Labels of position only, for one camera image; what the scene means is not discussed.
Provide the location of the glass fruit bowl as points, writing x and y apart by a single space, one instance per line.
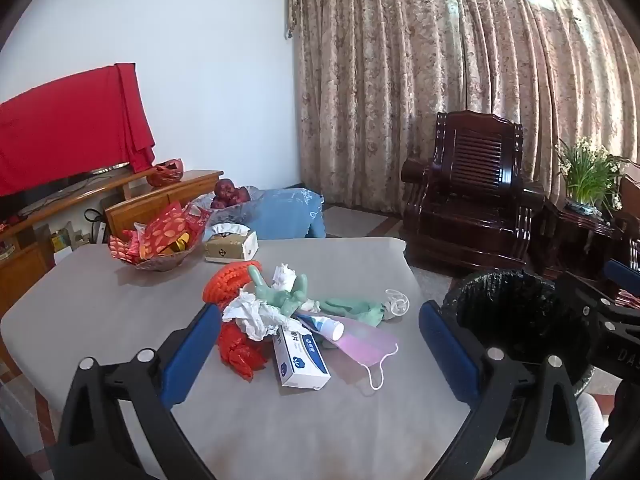
225 215

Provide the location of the beige patterned curtain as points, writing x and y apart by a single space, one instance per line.
400 85

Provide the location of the orange foam net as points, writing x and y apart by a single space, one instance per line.
237 352
227 280

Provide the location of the blue white medicine box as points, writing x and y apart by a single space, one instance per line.
300 360

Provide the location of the white toothpaste tube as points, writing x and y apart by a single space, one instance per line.
325 327

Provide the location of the white tissue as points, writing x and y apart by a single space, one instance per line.
250 315
284 276

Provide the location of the green rubber glove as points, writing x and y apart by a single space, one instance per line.
355 310
277 300

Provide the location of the pink face mask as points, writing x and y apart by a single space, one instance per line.
360 342

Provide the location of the potted green plant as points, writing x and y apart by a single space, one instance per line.
590 175

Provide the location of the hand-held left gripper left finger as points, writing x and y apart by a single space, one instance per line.
192 355

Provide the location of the pile of red candy packets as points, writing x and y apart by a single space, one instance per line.
160 230

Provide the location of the wooden television cabinet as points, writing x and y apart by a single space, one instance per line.
145 205

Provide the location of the tissue box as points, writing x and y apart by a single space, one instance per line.
230 247

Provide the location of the red cloth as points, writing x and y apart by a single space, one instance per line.
65 130

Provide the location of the dark wooden armchair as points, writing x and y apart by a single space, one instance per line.
629 210
475 200

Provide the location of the black television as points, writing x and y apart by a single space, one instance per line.
30 199

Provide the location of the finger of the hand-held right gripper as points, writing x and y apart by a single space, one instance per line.
587 295
622 274

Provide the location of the glass candy bowl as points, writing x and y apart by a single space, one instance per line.
160 261

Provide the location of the dark wooden side table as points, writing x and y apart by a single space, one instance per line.
575 235

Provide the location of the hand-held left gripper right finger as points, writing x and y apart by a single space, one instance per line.
447 355

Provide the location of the clear plastic piece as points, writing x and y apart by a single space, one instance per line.
398 304

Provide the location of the red apple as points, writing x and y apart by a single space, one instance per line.
218 203
241 195
225 188

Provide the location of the trash bin with black bag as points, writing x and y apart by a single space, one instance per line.
520 315

